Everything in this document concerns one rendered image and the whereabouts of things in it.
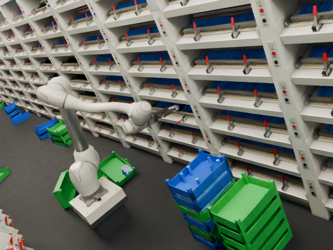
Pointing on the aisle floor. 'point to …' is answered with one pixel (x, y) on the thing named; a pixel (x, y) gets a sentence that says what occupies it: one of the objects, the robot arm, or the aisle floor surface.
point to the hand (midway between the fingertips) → (173, 108)
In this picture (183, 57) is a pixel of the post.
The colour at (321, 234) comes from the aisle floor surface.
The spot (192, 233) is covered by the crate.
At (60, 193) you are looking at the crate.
